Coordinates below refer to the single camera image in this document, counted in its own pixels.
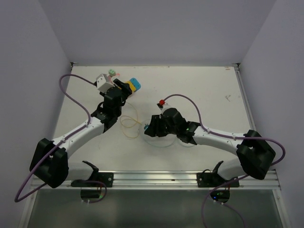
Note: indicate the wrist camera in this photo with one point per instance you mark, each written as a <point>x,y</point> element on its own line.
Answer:
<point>163,106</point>
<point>104,82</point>

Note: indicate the left black mount plate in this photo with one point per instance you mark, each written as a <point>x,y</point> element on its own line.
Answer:
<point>106,178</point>

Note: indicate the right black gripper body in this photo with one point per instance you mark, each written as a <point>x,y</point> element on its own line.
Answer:
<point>164,129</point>

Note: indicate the right black mount plate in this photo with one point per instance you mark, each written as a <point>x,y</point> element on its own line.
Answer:
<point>209,179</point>

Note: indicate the pink socket adapter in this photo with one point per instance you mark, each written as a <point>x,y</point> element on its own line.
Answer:
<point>116,75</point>

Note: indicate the black mount plate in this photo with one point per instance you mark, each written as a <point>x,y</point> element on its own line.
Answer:
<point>209,179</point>
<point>106,178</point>

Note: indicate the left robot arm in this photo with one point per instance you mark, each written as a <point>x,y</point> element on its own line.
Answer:
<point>50,160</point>

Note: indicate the yellow cube socket adapter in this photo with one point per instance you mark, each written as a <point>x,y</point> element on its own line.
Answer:
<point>131,85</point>

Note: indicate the green plug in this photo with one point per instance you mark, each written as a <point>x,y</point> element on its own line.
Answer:
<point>112,72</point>

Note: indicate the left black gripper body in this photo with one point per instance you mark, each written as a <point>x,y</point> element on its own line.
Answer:
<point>123,96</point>

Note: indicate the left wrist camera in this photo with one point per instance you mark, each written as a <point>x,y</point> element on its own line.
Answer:
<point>104,82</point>

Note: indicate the blue power socket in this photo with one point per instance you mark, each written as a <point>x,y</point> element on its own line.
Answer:
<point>136,84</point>

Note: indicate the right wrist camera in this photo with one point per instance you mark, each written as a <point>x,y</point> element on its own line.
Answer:
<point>163,106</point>

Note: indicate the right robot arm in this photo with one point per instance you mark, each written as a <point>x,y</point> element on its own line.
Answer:
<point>254,155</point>

